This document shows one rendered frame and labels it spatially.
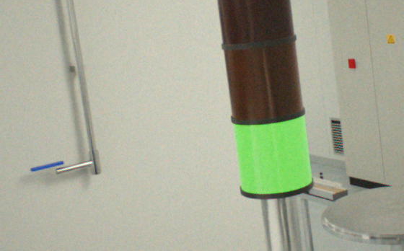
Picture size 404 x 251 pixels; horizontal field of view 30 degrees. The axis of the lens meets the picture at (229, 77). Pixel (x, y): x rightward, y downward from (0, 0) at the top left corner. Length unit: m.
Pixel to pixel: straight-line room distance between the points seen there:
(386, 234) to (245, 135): 3.70
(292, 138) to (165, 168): 1.59
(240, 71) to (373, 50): 7.27
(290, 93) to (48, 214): 1.51
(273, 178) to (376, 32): 7.19
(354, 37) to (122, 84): 6.05
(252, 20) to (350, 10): 7.44
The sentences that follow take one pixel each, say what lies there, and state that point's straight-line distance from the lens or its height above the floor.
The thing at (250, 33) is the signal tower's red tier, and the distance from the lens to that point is 0.49.
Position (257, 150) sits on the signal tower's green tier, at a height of 2.23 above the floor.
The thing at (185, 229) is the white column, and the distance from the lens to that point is 2.15.
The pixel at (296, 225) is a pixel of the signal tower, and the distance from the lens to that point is 0.53.
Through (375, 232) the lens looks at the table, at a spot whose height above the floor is 0.93.
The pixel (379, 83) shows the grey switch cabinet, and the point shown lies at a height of 1.16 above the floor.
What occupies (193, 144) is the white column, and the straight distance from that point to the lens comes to 2.11.
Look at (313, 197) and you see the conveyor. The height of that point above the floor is 0.87.
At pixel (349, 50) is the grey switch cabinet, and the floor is 1.49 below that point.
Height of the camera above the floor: 2.34
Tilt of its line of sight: 7 degrees down
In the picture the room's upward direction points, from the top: 7 degrees counter-clockwise
